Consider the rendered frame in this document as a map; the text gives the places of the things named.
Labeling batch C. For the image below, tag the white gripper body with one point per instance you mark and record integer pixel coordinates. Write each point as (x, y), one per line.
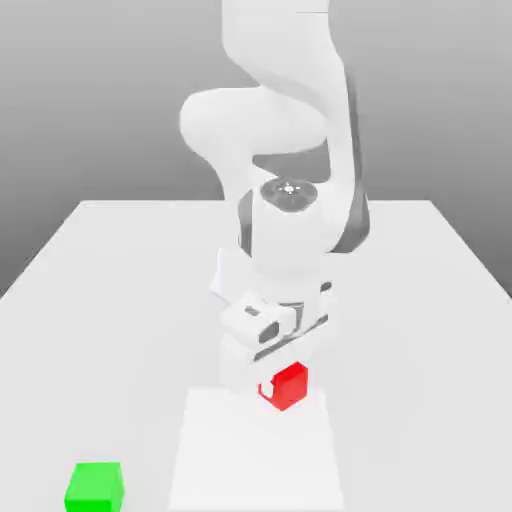
(240, 366)

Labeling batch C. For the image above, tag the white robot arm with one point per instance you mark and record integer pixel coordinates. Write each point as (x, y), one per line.
(280, 120)

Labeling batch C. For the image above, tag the small green cube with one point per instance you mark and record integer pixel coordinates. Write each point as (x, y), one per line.
(94, 488)

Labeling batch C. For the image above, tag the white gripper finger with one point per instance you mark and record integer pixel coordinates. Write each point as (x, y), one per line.
(267, 387)

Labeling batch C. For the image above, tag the small red cube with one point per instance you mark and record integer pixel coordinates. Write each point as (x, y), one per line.
(291, 386)

